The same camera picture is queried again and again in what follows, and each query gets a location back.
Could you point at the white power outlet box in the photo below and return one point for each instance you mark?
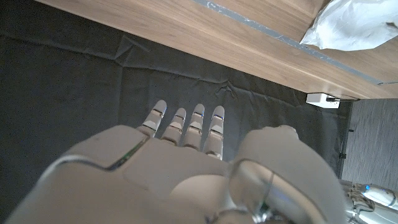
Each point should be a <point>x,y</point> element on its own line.
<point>317,99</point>

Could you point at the white tissue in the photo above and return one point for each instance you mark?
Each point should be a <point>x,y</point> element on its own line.
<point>351,25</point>

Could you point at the black backdrop curtain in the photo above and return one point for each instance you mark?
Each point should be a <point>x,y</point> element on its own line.
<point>77,77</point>

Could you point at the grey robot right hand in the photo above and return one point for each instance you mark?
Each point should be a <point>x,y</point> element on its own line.
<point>171,180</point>

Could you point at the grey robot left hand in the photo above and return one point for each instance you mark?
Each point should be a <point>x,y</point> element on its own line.
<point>373,199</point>

